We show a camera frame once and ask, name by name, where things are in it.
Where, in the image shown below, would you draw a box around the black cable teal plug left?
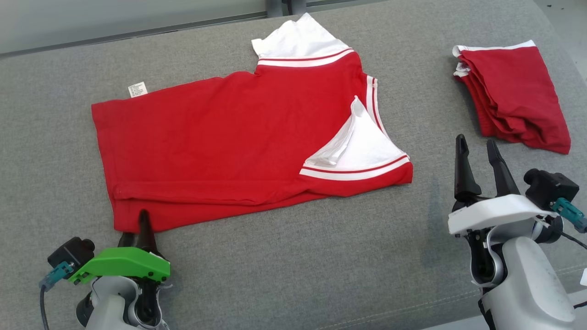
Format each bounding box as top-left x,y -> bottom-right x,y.
39,261 -> 75,330

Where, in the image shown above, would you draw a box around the black cable teal plug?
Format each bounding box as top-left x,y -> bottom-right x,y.
550,198 -> 587,250
39,261 -> 75,330

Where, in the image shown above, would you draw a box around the black cable teal plug right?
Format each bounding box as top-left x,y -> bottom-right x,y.
550,198 -> 587,250

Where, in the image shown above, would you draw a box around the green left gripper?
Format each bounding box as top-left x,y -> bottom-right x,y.
69,209 -> 171,285

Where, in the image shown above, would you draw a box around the red white jersey shirt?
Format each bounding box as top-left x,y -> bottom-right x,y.
91,13 -> 414,233

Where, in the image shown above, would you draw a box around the red shorts white stripes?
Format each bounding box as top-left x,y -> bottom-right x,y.
453,40 -> 571,155

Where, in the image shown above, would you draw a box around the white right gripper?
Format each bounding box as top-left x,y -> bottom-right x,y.
448,134 -> 558,237

